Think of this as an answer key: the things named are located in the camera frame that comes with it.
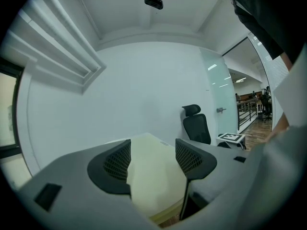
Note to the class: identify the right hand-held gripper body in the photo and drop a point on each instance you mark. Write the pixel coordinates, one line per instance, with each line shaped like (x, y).
(231, 137)

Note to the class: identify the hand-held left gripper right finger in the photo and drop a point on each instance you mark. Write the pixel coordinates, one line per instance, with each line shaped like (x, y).
(220, 171)

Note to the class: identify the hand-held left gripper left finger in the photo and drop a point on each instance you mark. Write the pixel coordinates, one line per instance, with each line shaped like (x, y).
(79, 200)

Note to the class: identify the pale yellow board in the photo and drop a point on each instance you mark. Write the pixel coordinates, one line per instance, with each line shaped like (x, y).
(156, 176)

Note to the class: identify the person's right forearm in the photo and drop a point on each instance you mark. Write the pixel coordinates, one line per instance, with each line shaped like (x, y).
(279, 128)

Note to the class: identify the black metal railing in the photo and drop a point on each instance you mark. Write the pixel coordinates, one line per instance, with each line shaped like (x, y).
(247, 116)

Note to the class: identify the black mesh headrest office chair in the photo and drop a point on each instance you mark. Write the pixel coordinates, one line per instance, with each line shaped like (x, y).
(196, 126)

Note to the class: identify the frosted glass door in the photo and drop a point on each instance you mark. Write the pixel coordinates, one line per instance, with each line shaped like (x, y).
(217, 92)

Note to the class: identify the black framed window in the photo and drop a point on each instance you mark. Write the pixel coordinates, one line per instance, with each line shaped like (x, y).
(7, 109)

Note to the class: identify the person's black shirt torso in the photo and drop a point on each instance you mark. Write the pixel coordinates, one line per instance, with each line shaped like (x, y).
(263, 13)

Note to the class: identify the black head camera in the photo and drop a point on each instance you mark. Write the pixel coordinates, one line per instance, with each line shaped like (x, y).
(153, 1)

